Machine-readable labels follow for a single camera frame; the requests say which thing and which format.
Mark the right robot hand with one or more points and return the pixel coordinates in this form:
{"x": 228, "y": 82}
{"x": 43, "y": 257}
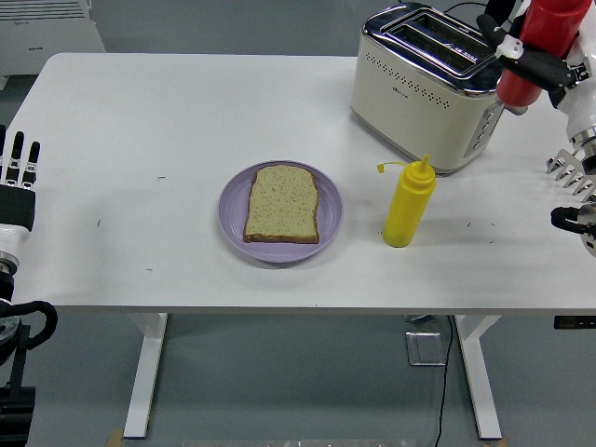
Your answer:
{"x": 579, "y": 102}

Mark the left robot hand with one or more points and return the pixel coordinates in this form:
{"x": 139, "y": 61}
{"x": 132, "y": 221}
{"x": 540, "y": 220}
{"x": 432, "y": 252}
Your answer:
{"x": 14, "y": 209}

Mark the red squeeze bottle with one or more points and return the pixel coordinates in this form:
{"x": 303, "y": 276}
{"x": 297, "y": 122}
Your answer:
{"x": 549, "y": 28}

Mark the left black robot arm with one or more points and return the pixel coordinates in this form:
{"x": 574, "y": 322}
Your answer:
{"x": 5, "y": 279}

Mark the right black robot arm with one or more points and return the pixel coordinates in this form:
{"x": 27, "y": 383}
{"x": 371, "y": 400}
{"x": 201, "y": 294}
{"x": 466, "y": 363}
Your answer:
{"x": 565, "y": 219}

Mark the bread slice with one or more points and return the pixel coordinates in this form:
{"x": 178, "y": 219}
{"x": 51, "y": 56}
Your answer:
{"x": 281, "y": 205}

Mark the metal toast rack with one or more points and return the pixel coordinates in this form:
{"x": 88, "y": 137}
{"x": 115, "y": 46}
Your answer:
{"x": 570, "y": 165}

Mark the white appliance cabinet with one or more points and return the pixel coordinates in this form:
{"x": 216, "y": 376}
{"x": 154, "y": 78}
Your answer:
{"x": 42, "y": 42}

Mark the cream and chrome toaster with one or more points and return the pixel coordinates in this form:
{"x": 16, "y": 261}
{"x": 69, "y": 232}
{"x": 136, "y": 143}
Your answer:
{"x": 410, "y": 112}

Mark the yellow squeeze bottle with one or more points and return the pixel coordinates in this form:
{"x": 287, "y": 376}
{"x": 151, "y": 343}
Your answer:
{"x": 407, "y": 209}

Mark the white table leg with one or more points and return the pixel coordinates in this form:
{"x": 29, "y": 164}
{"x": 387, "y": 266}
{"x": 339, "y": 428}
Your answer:
{"x": 144, "y": 372}
{"x": 479, "y": 372}

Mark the purple plate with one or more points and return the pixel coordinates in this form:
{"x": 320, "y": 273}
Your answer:
{"x": 233, "y": 219}

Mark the black table control panel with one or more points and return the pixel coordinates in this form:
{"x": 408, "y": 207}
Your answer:
{"x": 575, "y": 322}

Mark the metal floor socket plate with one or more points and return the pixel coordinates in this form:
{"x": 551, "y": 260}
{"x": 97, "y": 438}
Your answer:
{"x": 423, "y": 348}

